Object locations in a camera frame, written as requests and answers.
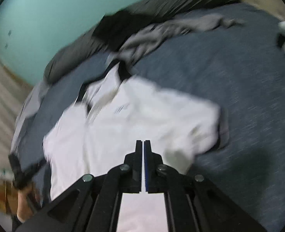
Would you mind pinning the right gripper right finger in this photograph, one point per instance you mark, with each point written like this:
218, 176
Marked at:
193, 203

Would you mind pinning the blue patterned bed sheet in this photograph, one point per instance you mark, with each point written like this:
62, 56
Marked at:
242, 70

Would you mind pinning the grey knit sweater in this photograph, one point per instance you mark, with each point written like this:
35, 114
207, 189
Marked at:
148, 39

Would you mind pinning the cardboard box clutter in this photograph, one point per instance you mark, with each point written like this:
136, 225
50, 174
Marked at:
8, 193

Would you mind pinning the light grey blanket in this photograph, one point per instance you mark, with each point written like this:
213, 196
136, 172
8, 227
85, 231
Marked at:
28, 111

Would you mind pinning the dark grey long pillow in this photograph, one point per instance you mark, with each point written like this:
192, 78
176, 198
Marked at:
86, 45

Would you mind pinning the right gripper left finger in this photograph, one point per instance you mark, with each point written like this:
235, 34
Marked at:
91, 203

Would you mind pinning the black garment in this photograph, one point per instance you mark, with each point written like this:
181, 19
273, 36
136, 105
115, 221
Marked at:
114, 30

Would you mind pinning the beige curtain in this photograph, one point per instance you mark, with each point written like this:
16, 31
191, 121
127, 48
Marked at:
13, 92

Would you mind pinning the person's left hand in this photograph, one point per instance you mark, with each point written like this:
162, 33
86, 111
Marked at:
24, 212

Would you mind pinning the white black-collared polo shirt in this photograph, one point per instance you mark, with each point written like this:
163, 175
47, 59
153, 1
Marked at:
97, 131

